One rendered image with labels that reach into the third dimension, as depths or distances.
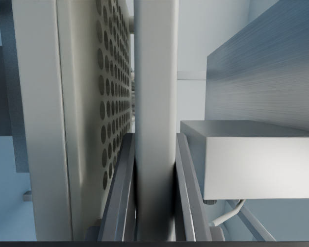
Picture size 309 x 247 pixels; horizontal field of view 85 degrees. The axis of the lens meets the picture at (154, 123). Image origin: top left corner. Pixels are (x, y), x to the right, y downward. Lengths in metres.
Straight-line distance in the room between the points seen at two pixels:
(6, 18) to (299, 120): 0.53
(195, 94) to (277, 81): 3.27
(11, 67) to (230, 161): 0.38
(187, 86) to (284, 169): 3.38
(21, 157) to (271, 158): 0.41
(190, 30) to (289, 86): 3.41
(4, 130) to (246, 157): 0.50
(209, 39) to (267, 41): 3.33
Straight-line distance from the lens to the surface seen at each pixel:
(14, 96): 0.36
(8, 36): 0.38
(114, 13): 0.20
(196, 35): 3.79
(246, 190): 0.32
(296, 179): 0.36
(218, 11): 4.02
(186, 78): 1.33
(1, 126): 0.52
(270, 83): 0.49
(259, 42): 0.55
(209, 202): 0.34
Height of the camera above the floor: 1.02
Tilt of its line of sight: 2 degrees up
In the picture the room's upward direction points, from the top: 90 degrees clockwise
